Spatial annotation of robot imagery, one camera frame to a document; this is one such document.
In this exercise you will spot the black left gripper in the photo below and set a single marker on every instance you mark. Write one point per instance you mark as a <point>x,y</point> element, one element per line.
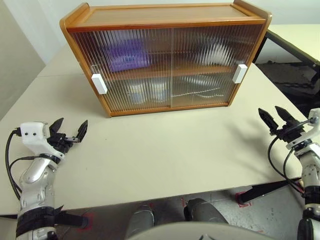
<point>60,142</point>

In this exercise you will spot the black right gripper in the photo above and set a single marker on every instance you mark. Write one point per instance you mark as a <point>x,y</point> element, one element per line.
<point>292,131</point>

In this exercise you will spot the white rectangular box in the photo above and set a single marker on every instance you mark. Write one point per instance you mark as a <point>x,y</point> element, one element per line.
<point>99,83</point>

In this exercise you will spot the ribbed glass sliding door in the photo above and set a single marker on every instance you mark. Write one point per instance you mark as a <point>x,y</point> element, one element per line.
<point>215,87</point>
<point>120,82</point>

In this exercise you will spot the white lidded jar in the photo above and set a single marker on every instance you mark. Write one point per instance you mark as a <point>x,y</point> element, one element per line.
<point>136,95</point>
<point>158,92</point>

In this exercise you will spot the white plush with green hat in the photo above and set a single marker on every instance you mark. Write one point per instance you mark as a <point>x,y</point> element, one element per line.
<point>217,52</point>

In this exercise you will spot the purple tissue pack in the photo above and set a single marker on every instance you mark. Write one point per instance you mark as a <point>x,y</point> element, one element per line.
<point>125,57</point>

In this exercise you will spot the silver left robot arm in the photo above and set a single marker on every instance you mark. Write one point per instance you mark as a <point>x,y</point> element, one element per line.
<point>37,180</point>

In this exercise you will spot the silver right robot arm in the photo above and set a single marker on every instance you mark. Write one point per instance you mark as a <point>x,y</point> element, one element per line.
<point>311,170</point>

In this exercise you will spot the wooden cabinet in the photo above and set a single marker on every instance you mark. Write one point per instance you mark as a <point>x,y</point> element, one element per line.
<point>162,16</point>

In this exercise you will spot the black table leg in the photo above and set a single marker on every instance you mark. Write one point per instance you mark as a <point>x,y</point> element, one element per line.
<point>72,218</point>
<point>267,191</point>

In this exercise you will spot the black metal bar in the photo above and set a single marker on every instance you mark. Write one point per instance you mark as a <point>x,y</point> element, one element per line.
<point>290,46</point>

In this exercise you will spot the grey rounded robot foot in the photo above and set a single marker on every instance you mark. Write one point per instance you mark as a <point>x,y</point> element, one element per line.
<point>141,220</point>
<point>203,210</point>

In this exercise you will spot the grey robot torso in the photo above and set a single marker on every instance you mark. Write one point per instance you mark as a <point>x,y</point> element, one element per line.
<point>190,232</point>

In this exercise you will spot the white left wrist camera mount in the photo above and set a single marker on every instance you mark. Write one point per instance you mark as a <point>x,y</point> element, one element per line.
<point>32,135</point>

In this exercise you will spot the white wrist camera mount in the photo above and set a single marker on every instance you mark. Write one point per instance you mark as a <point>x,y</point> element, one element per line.
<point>32,135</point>
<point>315,115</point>

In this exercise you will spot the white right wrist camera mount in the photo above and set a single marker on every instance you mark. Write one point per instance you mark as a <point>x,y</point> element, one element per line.
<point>315,115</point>

